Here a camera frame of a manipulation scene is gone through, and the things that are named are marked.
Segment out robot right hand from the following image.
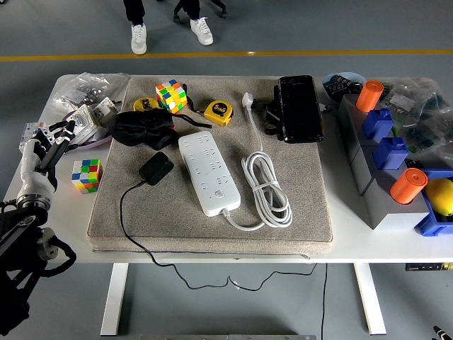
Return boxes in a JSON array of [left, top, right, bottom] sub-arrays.
[[432, 325, 453, 340]]

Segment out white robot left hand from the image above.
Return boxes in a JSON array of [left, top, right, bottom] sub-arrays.
[[16, 119, 79, 200]]

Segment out black plug with cord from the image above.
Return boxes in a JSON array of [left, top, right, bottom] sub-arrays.
[[119, 151, 319, 292]]

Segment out white power strip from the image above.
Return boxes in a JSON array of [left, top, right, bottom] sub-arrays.
[[178, 131, 242, 217]]

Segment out white circuit breaker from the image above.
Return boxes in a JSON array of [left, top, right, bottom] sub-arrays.
[[19, 121, 64, 157]]

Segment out colourful puzzle cube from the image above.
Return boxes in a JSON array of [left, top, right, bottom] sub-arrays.
[[71, 158, 103, 195], [154, 78, 188, 114]]

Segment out black table control panel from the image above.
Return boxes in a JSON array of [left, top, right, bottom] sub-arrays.
[[405, 261, 453, 272]]

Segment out large white socket plate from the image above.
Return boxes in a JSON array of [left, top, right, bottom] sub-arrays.
[[69, 104, 103, 143]]

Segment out white table leg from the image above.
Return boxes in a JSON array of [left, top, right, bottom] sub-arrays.
[[100, 263, 130, 336], [352, 263, 387, 336]]

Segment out clear bag of screws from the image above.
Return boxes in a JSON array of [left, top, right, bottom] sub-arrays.
[[51, 72, 129, 114]]

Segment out small white socket plate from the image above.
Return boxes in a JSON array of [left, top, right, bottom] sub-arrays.
[[92, 96, 120, 128]]

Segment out blue plastic bin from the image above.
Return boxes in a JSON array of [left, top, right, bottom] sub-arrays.
[[413, 169, 453, 237]]

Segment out black cloth pouch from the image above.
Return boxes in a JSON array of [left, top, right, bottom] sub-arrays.
[[108, 108, 176, 150]]

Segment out round yellow black tape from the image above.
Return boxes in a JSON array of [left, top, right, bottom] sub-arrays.
[[132, 97, 159, 111]]

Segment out grey holder block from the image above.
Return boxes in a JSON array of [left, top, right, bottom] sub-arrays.
[[350, 140, 431, 231], [336, 93, 399, 166]]

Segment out yellow lemon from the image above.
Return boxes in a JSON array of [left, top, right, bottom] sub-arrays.
[[424, 178, 453, 217]]

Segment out grey-brown mat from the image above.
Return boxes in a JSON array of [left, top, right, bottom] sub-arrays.
[[86, 74, 334, 256]]

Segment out orange cylinder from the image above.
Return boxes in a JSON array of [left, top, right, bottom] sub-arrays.
[[355, 80, 384, 113], [389, 168, 429, 205]]

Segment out seated person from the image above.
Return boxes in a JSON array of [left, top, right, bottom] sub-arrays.
[[122, 0, 214, 56]]

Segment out blue plastic block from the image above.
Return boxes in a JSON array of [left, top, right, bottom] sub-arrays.
[[361, 108, 394, 141], [372, 137, 410, 171]]

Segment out yellow tape measure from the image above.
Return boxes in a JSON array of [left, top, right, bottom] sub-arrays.
[[203, 100, 234, 128]]

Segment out clear bag of dark parts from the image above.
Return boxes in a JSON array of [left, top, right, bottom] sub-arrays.
[[399, 104, 453, 164]]

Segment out clear bag with white label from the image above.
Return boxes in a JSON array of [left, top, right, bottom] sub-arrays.
[[380, 77, 445, 120]]

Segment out black office chair base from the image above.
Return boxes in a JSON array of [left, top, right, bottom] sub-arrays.
[[173, 0, 229, 24]]

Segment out light blue bowl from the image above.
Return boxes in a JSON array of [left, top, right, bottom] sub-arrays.
[[321, 72, 367, 107]]

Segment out glossy black case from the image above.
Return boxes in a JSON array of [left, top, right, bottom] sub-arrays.
[[277, 74, 325, 144]]

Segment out black component packets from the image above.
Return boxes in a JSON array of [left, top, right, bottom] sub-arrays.
[[325, 76, 365, 103]]

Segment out hanging black cable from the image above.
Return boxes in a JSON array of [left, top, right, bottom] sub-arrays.
[[320, 263, 329, 340]]

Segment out thin black strap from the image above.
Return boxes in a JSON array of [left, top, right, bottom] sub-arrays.
[[172, 84, 214, 128]]

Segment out white power strip cord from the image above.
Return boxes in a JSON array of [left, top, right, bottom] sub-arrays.
[[221, 91, 294, 232]]

